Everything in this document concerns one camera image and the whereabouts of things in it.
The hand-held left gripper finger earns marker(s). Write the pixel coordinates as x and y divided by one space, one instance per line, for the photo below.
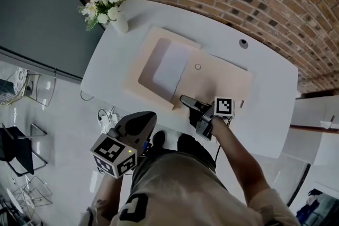
132 119
144 132

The black chair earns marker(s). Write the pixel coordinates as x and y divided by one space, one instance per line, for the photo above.
16 148

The white flower bouquet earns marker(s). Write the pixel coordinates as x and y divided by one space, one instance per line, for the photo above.
106 5

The white vase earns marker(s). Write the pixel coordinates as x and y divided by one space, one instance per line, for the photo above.
120 22

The white counter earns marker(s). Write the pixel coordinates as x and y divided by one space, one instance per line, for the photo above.
304 140

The person's black shoe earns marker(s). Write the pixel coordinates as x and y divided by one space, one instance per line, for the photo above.
159 137

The person's black trousers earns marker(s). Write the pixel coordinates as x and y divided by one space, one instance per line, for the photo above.
193 145

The person's left forearm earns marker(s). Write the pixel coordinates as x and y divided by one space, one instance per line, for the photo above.
108 193

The white A4 paper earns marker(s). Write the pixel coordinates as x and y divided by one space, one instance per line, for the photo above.
171 67

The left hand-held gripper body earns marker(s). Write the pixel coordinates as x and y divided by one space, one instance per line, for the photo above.
114 153

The person's right forearm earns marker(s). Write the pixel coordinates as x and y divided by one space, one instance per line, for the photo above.
238 156

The person's light t-shirt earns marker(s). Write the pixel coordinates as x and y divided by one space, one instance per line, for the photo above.
180 193

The white power strip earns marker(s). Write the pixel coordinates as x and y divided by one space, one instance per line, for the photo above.
106 121

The small white box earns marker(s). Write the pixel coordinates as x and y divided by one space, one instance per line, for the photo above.
327 124

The grey cabinet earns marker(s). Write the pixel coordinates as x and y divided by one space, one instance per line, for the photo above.
39 8

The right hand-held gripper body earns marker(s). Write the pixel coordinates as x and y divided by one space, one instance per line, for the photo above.
223 107

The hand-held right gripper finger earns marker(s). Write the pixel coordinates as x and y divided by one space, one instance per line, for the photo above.
197 101
191 106

